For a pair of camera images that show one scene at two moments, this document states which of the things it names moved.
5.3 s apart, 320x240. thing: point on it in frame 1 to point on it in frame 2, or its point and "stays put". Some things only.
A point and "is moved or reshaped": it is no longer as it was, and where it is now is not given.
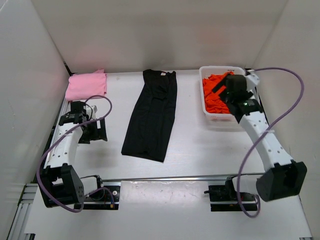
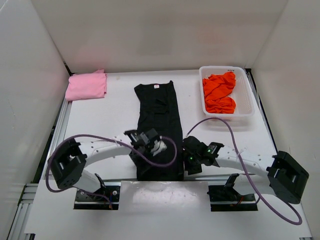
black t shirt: [150, 124] is moved or reshaped
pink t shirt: [84, 85] stays put
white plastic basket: [223, 120] stays put
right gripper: [225, 91] to [191, 165]
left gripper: [99, 131] to [139, 155]
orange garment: [214, 102] stays put
